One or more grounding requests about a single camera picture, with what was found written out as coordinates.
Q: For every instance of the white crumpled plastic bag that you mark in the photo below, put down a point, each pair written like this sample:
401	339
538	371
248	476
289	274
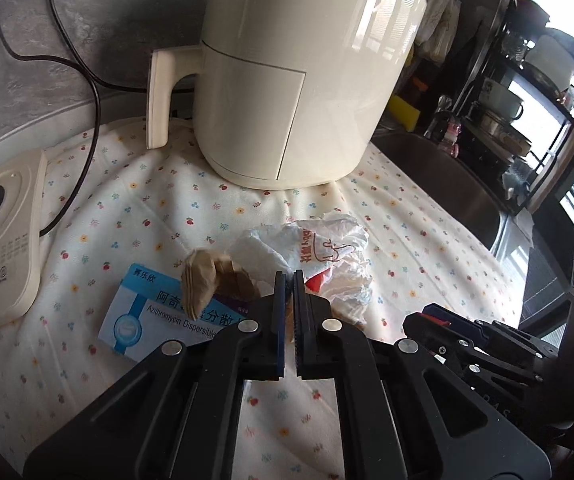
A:
327	250

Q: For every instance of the white plastic container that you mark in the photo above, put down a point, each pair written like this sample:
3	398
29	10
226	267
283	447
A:
552	57

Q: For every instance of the blue medicine box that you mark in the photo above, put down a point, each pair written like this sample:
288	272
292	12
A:
132	320

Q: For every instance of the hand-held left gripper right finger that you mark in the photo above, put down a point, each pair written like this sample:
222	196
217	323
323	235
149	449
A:
301	330

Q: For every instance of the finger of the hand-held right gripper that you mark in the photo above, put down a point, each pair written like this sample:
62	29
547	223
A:
467	324
487	370

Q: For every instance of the cream air fryer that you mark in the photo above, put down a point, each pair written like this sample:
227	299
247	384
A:
292	85

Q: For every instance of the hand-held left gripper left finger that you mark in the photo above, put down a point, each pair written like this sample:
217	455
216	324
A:
279	330

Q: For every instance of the cream countertop appliance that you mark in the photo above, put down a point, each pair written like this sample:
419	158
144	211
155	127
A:
2	240

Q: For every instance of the steel sink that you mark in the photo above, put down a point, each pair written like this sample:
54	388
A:
442	185

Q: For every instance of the brown paper wad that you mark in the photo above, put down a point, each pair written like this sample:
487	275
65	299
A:
202	280

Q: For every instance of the white enamel pot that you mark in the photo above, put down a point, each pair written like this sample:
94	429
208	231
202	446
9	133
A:
499	97

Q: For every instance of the small glass bottle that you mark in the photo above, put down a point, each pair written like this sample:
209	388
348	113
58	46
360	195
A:
449	132

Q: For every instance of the black dish rack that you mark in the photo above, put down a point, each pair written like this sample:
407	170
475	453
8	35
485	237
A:
487	50

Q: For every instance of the floral white tablecloth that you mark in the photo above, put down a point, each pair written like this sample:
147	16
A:
117	220

